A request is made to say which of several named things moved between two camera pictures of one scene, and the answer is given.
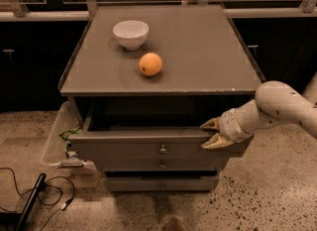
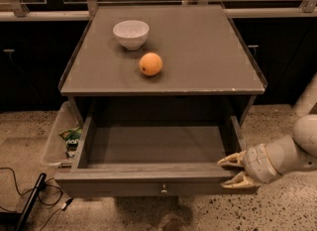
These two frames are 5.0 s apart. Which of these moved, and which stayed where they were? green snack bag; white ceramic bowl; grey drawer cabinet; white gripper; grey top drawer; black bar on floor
Moved: grey top drawer; white gripper
Stayed: white ceramic bowl; green snack bag; black bar on floor; grey drawer cabinet
